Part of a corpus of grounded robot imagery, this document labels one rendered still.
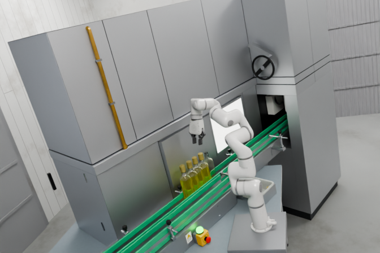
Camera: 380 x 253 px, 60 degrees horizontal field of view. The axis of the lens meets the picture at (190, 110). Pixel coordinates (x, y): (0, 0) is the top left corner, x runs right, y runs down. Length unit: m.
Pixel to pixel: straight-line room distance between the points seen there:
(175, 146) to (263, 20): 1.23
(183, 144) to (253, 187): 0.62
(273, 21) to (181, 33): 0.78
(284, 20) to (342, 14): 2.57
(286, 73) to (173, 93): 0.99
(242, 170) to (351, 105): 3.80
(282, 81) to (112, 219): 1.67
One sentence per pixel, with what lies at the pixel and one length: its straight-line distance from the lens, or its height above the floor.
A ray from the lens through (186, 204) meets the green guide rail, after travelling 2.14.
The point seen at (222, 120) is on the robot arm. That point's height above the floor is 1.46.
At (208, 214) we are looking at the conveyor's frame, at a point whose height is 0.85.
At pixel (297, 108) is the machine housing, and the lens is 2.81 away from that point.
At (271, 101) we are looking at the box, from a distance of 3.06.
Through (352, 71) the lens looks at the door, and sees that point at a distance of 5.34.
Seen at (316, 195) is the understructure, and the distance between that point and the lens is 3.35.
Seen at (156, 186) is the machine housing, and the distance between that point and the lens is 2.22.
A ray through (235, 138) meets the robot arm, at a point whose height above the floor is 1.37.
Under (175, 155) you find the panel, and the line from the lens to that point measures 2.24.
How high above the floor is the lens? 2.11
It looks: 18 degrees down
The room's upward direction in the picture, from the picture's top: 13 degrees counter-clockwise
